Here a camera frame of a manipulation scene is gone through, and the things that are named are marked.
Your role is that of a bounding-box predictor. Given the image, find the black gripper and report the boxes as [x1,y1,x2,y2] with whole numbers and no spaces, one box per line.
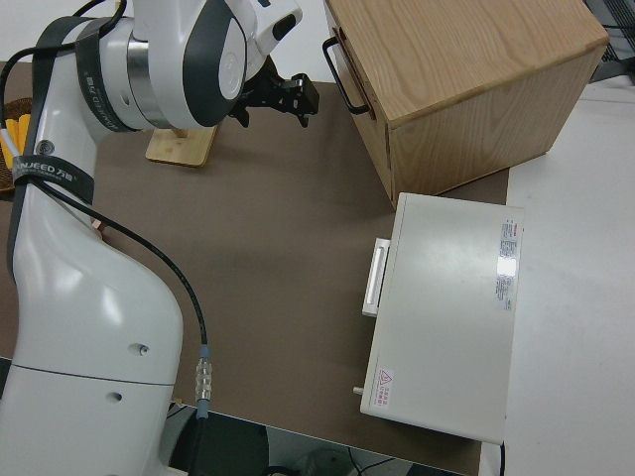
[231,56,321,129]

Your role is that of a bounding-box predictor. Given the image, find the wooden mug rack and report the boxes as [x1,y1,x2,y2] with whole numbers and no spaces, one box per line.
[145,126,218,169]

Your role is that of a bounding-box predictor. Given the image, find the brown table mat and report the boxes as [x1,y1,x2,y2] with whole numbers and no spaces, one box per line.
[0,59,512,476]

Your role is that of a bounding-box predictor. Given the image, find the wooden cabinet box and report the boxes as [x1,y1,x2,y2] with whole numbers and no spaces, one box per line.
[321,0,610,209]

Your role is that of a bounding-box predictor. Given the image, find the white toaster oven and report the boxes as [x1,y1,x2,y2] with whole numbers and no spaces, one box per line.
[352,191,526,444]

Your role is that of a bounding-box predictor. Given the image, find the round wicker basket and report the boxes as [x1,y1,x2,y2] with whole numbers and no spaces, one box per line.
[0,98,36,202]

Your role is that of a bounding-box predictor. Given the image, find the black cabinet handle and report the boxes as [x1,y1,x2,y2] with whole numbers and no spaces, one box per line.
[321,37,377,116]

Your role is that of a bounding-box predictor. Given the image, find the dark arm strap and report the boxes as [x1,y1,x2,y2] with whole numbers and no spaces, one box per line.
[30,16,125,133]
[10,157,96,203]

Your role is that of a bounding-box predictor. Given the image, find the silver oven door handle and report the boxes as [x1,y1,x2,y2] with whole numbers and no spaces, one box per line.
[361,238,392,318]

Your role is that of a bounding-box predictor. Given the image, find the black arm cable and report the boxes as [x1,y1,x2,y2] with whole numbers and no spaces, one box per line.
[0,0,214,447]

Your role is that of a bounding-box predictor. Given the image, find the black metal frame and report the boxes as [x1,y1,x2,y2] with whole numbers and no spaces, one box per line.
[592,0,635,85]

